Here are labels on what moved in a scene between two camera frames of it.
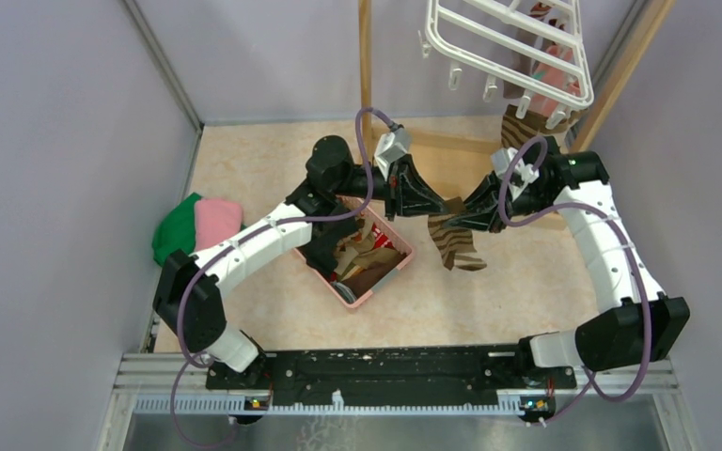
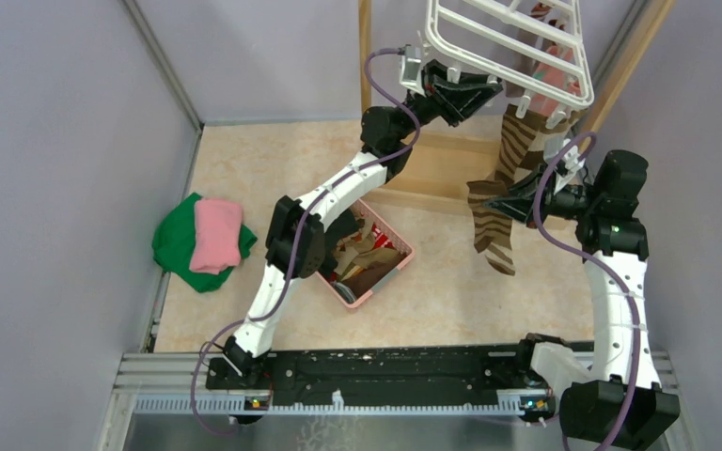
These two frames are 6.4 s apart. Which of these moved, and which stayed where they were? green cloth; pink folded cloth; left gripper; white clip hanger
Moved: left gripper
Stayed: green cloth; pink folded cloth; white clip hanger
